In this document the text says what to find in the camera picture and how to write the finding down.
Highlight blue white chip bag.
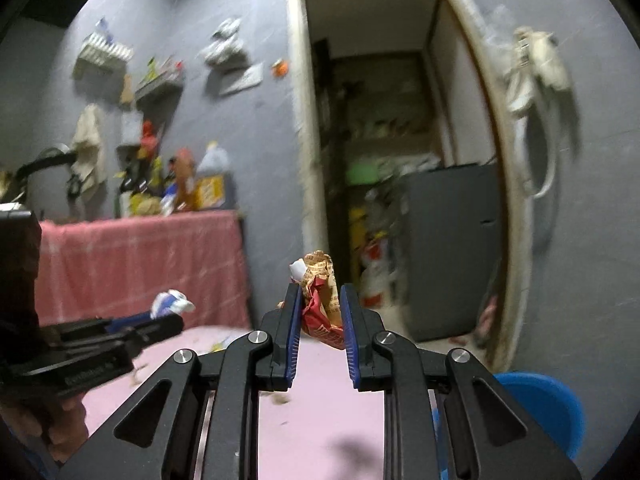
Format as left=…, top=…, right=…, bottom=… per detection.
left=106, top=289, right=195, bottom=334

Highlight red gold snack wrapper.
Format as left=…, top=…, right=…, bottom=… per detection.
left=290, top=250, right=345, bottom=350

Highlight operator left hand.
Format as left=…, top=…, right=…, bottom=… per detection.
left=1, top=393, right=89, bottom=463

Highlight pink checked cloth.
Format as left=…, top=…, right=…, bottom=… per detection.
left=36, top=210, right=250, bottom=328

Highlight blue plastic bucket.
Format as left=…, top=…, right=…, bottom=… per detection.
left=434, top=359, right=585, bottom=479

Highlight pink floral table cover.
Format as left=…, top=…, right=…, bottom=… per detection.
left=84, top=326, right=384, bottom=479

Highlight red white rice sack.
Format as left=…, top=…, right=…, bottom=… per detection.
left=360, top=238, right=390, bottom=308

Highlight brown snack pouch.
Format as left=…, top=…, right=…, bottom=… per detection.
left=175, top=148, right=196, bottom=211

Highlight beige hanging towel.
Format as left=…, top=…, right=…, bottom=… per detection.
left=72, top=103, right=106, bottom=200

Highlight large oil jug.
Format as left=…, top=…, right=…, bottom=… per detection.
left=195, top=141, right=235, bottom=210

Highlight grey refrigerator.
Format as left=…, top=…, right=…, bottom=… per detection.
left=400, top=164, right=501, bottom=341

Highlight green box on shelf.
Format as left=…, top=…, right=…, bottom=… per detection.
left=345, top=159, right=382, bottom=186

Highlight white plastic bag bundle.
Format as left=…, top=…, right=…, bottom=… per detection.
left=198, top=18, right=250, bottom=72

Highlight black pan handle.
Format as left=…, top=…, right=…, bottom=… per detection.
left=15, top=144, right=77, bottom=194

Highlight grey wall shelf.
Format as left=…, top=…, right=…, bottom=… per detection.
left=134, top=70, right=184, bottom=106

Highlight white wall rack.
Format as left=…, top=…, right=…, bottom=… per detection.
left=73, top=32, right=134, bottom=79

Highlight white wall switch plate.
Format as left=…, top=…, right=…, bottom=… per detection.
left=219, top=63, right=264, bottom=96

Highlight orange wall hook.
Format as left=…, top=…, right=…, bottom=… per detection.
left=271, top=58, right=288, bottom=79

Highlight white hose loop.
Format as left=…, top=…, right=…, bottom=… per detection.
left=514, top=84, right=559, bottom=201

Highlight white gloves on wall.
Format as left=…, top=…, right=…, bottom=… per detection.
left=506, top=26, right=570, bottom=117

